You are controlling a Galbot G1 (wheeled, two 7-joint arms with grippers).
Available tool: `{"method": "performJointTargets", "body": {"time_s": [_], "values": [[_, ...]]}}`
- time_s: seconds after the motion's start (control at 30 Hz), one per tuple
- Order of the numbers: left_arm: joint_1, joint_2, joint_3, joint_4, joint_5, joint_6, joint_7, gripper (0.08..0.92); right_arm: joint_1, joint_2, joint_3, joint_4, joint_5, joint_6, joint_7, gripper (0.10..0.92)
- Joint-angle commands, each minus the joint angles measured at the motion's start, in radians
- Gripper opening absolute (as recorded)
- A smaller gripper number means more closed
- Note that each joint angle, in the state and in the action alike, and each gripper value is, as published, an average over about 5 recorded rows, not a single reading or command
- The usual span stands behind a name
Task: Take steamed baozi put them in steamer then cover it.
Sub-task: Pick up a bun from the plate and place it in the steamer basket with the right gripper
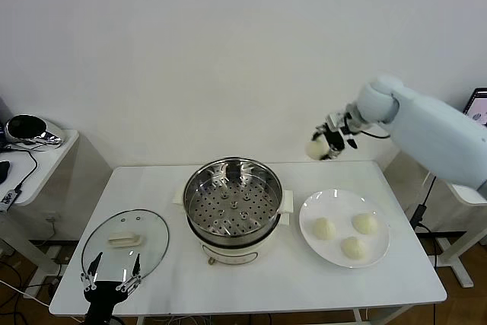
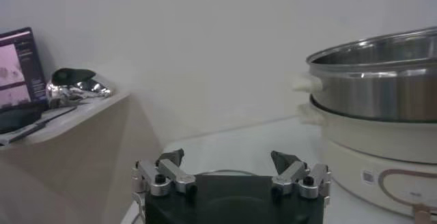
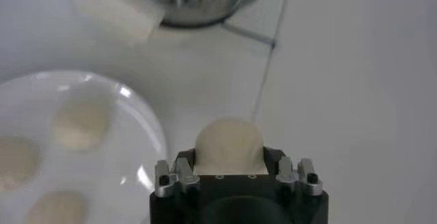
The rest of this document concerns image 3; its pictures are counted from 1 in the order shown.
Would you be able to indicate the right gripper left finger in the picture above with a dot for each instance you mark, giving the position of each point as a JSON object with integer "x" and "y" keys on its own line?
{"x": 177, "y": 174}

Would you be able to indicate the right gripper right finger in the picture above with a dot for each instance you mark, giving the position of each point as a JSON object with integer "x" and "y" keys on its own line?
{"x": 297, "y": 174}

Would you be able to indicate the white steamed baozi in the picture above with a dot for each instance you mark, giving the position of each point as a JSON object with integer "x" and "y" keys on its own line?
{"x": 82, "y": 123}
{"x": 228, "y": 143}
{"x": 17, "y": 164}
{"x": 56, "y": 210}

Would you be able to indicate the white round plate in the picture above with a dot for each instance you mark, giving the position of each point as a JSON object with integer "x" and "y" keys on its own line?
{"x": 129, "y": 164}

